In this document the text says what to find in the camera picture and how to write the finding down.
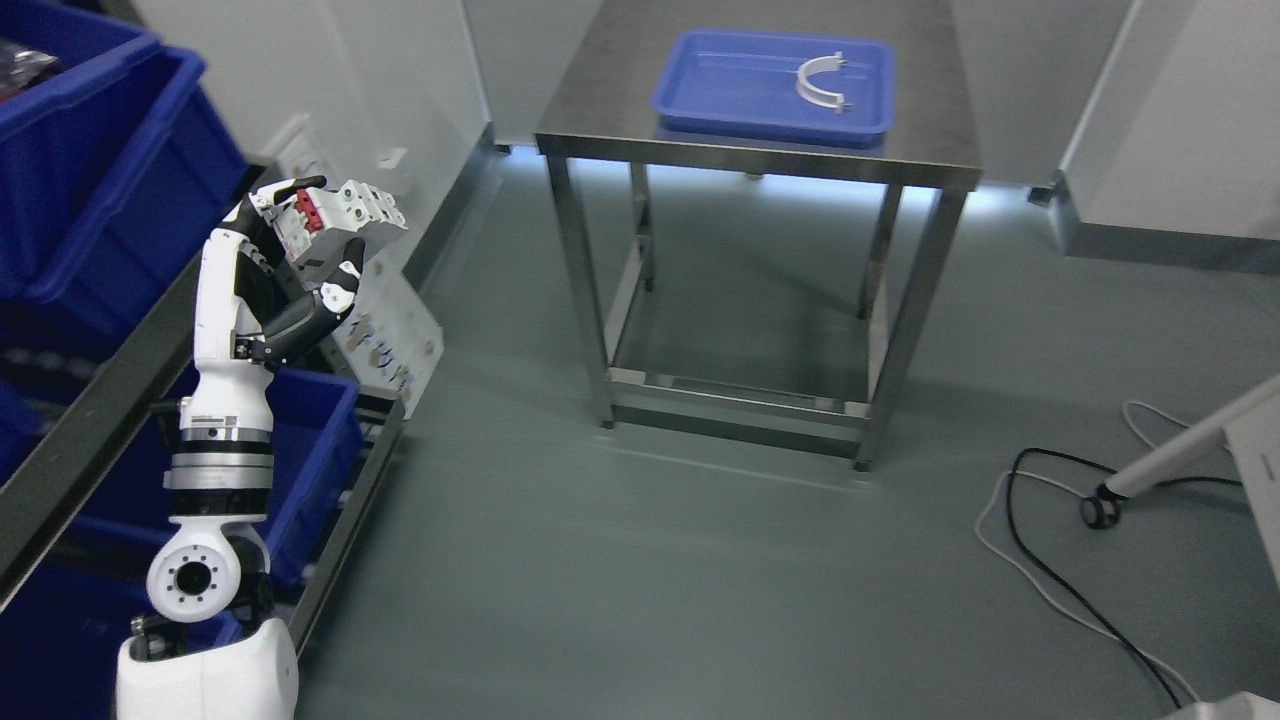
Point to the white rolling stand leg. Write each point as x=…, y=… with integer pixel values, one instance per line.
x=1248, y=426

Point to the white printed sign board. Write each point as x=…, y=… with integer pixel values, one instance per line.
x=391, y=340

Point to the blue plastic tray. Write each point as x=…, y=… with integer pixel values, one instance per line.
x=741, y=83

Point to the grey circuit breaker red switches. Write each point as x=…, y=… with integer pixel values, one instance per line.
x=314, y=225

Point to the blue storage bin lower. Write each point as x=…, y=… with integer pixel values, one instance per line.
x=316, y=441

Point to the blue storage bin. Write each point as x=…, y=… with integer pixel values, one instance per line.
x=316, y=441
x=114, y=170

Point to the blue storage bin upper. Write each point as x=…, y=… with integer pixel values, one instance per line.
x=114, y=170

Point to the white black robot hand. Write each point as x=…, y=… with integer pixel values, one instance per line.
x=241, y=336

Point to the white semicircular bracket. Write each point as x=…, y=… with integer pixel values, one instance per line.
x=809, y=90

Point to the stainless steel table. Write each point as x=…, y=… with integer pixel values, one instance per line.
x=768, y=291

